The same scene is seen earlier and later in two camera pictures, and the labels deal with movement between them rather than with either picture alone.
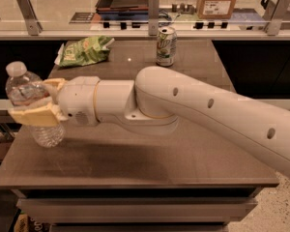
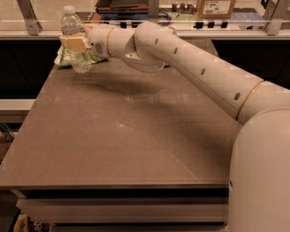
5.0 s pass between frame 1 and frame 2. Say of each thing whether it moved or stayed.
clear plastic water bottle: moved
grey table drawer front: stayed
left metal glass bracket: stayed
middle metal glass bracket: stayed
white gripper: moved
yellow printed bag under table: stayed
